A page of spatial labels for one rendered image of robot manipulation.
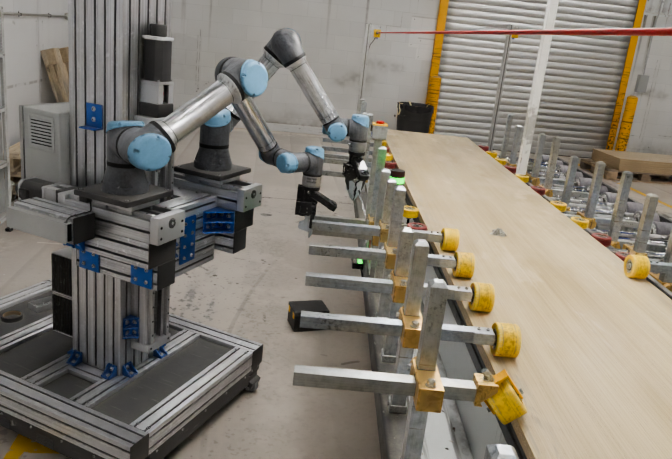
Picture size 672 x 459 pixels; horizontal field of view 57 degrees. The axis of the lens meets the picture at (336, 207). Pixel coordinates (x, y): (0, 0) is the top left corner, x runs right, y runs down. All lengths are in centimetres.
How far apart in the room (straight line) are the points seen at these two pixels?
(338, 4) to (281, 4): 87
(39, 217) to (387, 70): 835
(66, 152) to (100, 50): 41
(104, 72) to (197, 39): 768
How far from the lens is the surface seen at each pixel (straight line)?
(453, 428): 179
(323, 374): 126
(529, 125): 390
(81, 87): 241
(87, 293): 263
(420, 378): 128
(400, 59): 1012
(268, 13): 992
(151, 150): 194
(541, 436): 133
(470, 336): 153
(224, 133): 246
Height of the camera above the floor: 161
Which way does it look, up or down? 16 degrees down
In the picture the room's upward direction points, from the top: 6 degrees clockwise
